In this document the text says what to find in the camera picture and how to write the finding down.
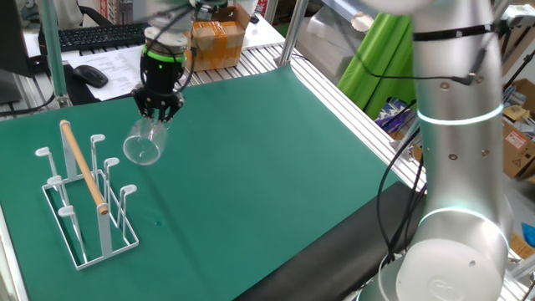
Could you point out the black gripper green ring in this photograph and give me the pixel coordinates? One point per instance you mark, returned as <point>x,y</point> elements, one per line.
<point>162,77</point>

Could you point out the clear wine glass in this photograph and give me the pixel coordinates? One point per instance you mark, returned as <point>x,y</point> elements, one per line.
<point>144,146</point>

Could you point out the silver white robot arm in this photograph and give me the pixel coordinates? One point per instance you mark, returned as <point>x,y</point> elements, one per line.
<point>460,167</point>

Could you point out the printed white paper sheet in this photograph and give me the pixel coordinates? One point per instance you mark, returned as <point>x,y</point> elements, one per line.
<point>117,71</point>

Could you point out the black computer mouse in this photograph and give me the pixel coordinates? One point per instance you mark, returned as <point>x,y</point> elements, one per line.
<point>91,76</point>

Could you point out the black desk pad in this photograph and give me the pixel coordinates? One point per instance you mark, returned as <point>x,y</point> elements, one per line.
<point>79,95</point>

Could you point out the black keyboard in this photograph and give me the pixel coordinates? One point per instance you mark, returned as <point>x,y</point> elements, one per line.
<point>104,37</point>

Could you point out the taped cardboard box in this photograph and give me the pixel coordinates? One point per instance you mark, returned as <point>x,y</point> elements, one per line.
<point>219,39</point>

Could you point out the black curved armrest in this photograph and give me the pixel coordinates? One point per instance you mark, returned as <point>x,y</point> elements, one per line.
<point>94,14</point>

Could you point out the blank white sheet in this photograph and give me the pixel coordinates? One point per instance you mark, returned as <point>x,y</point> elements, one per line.
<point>267,35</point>

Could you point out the green table mat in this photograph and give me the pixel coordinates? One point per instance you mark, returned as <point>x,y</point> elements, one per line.
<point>251,209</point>

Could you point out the black monitor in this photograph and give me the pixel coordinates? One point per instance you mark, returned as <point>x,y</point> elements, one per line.
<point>12,37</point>

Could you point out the translucent plastic box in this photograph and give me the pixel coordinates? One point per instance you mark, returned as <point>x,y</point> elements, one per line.
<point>330,42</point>

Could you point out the bright green cloth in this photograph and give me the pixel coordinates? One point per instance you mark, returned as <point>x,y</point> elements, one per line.
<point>384,62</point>

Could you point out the black table mat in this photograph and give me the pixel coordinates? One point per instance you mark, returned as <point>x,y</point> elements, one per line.
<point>334,259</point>

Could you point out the blue white patterned bag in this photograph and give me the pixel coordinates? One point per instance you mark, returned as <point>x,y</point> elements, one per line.
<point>393,113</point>

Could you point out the open cardboard box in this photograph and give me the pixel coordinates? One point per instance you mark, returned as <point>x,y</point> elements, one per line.
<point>518,102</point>

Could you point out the black tripod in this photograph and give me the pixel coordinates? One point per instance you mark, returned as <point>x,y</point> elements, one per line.
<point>518,62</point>

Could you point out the cardboard box red label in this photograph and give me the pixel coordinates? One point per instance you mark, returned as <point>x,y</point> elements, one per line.
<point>520,154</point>

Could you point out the blue plastic item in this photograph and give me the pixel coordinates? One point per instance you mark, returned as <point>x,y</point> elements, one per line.
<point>528,234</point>

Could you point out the aluminium frame post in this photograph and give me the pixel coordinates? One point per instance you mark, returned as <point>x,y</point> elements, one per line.
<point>292,33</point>
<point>52,50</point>
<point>411,138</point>

